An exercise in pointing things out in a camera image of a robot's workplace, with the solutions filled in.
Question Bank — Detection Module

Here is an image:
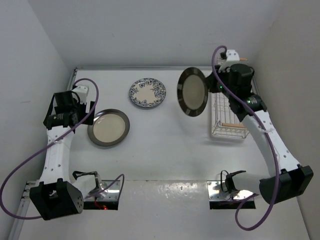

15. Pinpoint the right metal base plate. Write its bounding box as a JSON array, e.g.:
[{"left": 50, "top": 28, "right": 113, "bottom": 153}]
[{"left": 207, "top": 180, "right": 253, "bottom": 210}]

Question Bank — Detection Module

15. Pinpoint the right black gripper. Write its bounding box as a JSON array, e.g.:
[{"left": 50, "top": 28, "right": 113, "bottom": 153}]
[{"left": 204, "top": 64, "right": 236, "bottom": 99}]

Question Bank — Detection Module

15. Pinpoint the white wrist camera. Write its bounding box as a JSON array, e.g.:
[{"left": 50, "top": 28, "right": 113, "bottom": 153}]
[
  {"left": 220, "top": 49, "right": 240, "bottom": 68},
  {"left": 72, "top": 85, "right": 89, "bottom": 104}
]

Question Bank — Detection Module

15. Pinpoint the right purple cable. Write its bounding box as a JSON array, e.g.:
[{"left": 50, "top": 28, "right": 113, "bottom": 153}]
[{"left": 211, "top": 45, "right": 281, "bottom": 231}]

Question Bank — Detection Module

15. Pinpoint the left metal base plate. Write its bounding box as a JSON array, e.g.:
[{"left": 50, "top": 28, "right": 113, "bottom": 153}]
[{"left": 83, "top": 180, "right": 123, "bottom": 211}]

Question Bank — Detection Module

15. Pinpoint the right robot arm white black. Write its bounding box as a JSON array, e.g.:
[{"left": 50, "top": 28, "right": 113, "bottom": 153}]
[{"left": 205, "top": 63, "right": 314, "bottom": 205}]

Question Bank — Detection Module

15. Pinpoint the blue floral plate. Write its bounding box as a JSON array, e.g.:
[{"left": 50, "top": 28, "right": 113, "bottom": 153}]
[{"left": 128, "top": 78, "right": 167, "bottom": 109}]

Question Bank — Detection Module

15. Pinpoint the left aluminium frame rail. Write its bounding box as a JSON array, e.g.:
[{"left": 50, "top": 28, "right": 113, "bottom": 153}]
[{"left": 9, "top": 68, "right": 77, "bottom": 240}]

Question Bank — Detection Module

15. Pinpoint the brown rim cream plate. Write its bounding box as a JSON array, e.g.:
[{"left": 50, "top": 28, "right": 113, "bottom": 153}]
[{"left": 87, "top": 108, "right": 130, "bottom": 147}]

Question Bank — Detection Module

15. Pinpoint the back aluminium frame rail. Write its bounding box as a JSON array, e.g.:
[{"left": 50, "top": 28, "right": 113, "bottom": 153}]
[{"left": 74, "top": 65, "right": 218, "bottom": 70}]

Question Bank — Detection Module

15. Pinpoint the metal base plate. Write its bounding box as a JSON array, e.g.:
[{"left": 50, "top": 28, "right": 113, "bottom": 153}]
[
  {"left": 83, "top": 180, "right": 123, "bottom": 211},
  {"left": 207, "top": 180, "right": 253, "bottom": 210}
]

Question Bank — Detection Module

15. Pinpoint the purple cable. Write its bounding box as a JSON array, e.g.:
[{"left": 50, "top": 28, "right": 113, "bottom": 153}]
[
  {"left": 211, "top": 45, "right": 281, "bottom": 231},
  {"left": 0, "top": 78, "right": 126, "bottom": 221}
]

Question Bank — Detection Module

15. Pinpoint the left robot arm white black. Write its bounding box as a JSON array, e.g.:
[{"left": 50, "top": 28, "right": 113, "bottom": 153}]
[{"left": 29, "top": 86, "right": 100, "bottom": 221}]

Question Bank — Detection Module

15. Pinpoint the checkered rim dark plate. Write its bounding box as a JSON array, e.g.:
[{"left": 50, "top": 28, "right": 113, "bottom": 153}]
[{"left": 177, "top": 67, "right": 209, "bottom": 117}]

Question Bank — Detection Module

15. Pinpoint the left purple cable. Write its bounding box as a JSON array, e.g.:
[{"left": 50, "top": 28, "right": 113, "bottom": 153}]
[{"left": 0, "top": 78, "right": 126, "bottom": 221}]

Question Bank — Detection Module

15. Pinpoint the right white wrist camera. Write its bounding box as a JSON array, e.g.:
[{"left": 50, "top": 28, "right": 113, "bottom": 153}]
[{"left": 220, "top": 49, "right": 240, "bottom": 68}]

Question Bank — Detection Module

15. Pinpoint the white wire dish rack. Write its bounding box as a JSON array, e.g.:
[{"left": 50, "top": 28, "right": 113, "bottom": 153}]
[{"left": 211, "top": 56, "right": 251, "bottom": 139}]

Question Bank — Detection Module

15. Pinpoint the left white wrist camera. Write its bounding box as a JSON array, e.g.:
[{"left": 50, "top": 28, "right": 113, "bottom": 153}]
[{"left": 72, "top": 85, "right": 89, "bottom": 104}]

